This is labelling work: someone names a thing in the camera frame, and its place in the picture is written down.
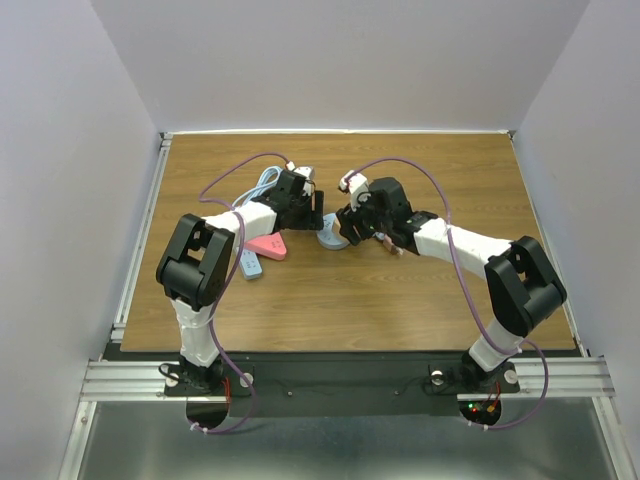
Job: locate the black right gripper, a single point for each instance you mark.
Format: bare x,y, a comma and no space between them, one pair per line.
348,222

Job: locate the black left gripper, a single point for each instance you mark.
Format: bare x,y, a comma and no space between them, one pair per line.
312,220

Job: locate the white round power strip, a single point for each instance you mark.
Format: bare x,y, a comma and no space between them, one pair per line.
328,237

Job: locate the pink triangular power strip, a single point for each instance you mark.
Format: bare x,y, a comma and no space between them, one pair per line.
270,246

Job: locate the white rectangular power strip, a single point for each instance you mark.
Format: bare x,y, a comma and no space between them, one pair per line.
250,265

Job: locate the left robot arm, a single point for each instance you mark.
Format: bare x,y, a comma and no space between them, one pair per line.
193,269

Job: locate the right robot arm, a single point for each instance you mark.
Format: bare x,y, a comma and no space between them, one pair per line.
524,288

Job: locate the small pink plug adapter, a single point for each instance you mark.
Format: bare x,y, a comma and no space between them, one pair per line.
390,246

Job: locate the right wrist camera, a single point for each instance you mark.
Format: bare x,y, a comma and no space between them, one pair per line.
356,185

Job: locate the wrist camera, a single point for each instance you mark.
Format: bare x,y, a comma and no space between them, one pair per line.
356,185
308,172

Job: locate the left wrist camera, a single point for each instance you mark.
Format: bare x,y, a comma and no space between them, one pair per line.
308,172

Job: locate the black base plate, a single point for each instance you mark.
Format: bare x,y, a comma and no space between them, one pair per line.
335,384

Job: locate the aluminium left rail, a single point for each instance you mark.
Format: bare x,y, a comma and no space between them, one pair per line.
120,320

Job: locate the aluminium rail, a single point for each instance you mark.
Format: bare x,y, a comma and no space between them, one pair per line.
134,381
120,320

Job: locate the aluminium front rail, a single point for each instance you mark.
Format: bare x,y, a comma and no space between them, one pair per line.
134,381

